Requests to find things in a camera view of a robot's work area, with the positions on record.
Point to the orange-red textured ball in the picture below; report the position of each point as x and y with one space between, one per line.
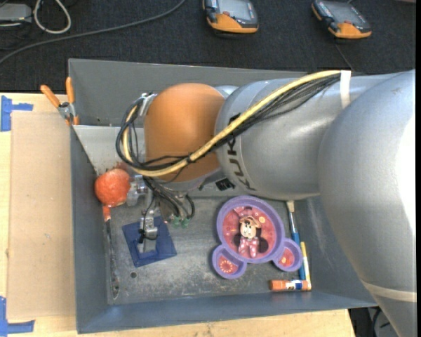
111 187

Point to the yellow marker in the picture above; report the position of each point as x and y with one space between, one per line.
305 258

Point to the brown cardboard board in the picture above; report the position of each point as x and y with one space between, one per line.
38 216

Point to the blue paintbrush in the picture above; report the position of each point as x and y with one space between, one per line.
295 234

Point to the purple mouse-shaped plate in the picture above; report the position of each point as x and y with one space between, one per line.
256 237

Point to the orange and white glue stick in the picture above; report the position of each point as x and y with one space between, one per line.
289 285

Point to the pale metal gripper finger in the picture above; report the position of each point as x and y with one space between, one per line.
142 227
151 235

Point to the grey metal bin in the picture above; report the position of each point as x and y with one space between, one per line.
193 279

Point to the dark blue square block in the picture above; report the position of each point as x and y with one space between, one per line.
163 248

